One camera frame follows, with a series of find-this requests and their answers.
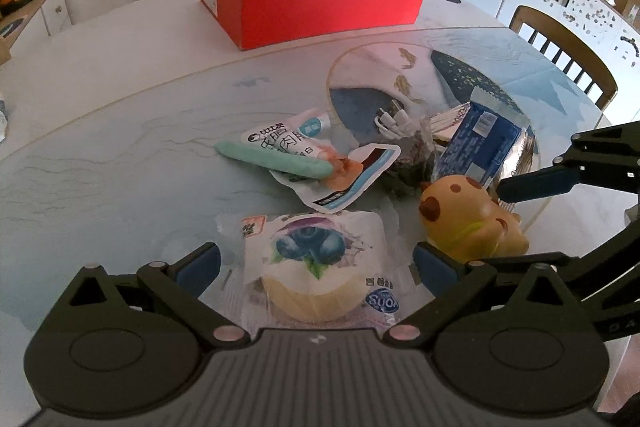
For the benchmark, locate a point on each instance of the white chicken sausage pouch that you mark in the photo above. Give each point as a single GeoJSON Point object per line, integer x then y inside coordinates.
{"type": "Point", "coordinates": [307, 134]}

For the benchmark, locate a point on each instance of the yellow spotted plush toy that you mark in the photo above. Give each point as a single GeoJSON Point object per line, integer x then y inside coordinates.
{"type": "Point", "coordinates": [463, 221]}

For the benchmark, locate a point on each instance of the mint green tube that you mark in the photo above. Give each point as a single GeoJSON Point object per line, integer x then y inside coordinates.
{"type": "Point", "coordinates": [306, 167]}

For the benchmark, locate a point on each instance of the right wooden chair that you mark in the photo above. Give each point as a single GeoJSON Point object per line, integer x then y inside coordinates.
{"type": "Point", "coordinates": [567, 52]}

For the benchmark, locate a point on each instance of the white drawer sideboard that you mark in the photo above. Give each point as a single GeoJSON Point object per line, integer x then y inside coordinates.
{"type": "Point", "coordinates": [32, 25]}

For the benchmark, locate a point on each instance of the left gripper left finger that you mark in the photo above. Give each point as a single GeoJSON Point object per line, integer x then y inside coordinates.
{"type": "Point", "coordinates": [175, 290]}

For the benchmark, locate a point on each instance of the blueberry bread packet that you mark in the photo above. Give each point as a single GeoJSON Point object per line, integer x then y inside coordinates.
{"type": "Point", "coordinates": [307, 271]}

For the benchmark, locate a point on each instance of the dark tea leaf bag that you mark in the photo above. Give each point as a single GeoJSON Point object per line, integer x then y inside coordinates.
{"type": "Point", "coordinates": [415, 164]}

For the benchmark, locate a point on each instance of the blue snack box packet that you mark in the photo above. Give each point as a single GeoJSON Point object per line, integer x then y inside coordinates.
{"type": "Point", "coordinates": [482, 142]}

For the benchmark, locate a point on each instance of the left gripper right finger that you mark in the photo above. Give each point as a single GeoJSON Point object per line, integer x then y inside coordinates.
{"type": "Point", "coordinates": [458, 288]}

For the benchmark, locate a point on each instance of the whale shaped pouch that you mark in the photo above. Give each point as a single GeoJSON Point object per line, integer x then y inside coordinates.
{"type": "Point", "coordinates": [376, 158]}

